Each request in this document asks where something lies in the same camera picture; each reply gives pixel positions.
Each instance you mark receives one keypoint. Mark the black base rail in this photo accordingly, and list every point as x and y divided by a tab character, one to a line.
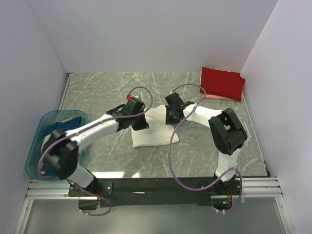
153	191

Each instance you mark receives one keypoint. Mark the white t-shirt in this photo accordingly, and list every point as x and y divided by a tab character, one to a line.
158	134

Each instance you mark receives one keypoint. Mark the folded pink t-shirt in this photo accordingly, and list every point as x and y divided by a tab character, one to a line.
209	96

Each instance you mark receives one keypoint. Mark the folded red t-shirt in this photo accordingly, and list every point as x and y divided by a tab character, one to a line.
222	83

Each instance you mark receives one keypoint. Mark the teal plastic basket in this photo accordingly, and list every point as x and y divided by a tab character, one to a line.
48	119

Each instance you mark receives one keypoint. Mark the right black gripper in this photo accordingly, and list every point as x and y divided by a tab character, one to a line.
168	120

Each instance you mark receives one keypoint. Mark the blue t-shirt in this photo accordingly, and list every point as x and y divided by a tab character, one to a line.
65	125

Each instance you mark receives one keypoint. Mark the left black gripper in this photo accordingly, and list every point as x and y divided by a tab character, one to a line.
143	125

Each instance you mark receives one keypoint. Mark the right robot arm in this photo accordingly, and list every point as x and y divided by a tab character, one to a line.
227	131

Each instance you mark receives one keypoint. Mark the beige t-shirt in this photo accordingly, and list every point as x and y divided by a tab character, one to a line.
45	171

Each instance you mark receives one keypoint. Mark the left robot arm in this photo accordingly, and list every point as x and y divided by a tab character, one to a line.
61	155

